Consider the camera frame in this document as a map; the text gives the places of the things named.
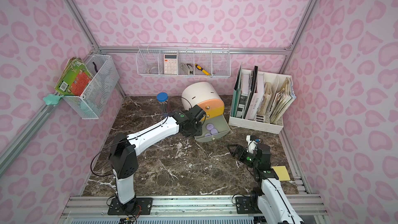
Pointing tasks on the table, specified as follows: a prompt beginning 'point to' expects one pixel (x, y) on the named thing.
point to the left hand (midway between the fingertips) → (198, 128)
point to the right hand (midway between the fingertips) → (232, 148)
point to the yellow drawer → (214, 112)
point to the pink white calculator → (170, 64)
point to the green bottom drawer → (220, 123)
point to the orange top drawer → (210, 104)
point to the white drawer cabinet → (203, 94)
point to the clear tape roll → (154, 70)
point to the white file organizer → (259, 100)
